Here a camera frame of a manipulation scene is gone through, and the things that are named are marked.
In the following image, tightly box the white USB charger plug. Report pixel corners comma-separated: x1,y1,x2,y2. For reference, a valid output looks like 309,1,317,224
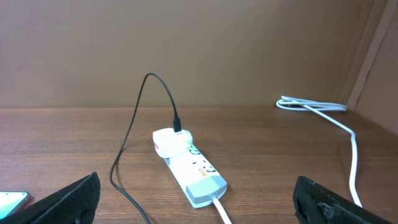
152,128,193,158

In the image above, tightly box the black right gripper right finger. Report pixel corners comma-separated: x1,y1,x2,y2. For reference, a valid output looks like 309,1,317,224
293,176,391,224

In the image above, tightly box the white power strip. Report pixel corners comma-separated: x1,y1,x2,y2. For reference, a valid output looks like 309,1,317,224
164,144,228,208

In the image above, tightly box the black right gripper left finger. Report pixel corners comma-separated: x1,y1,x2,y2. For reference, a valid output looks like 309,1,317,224
1,172,101,224

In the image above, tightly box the blue Galaxy S25 smartphone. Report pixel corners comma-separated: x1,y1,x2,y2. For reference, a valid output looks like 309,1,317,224
0,191,30,220

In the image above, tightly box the white power strip cord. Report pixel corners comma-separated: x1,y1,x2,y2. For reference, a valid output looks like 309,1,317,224
211,95,364,224

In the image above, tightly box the black USB charging cable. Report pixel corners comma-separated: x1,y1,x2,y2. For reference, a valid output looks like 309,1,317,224
109,73,182,224

